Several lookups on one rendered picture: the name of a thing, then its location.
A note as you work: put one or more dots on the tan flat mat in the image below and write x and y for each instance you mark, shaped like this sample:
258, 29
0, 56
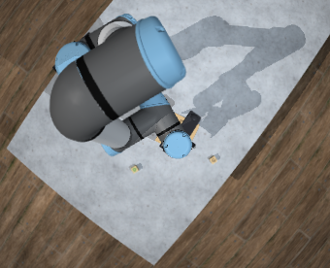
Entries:
180, 118

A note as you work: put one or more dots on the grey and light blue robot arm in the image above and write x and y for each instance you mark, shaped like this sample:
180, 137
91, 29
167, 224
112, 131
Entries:
129, 70

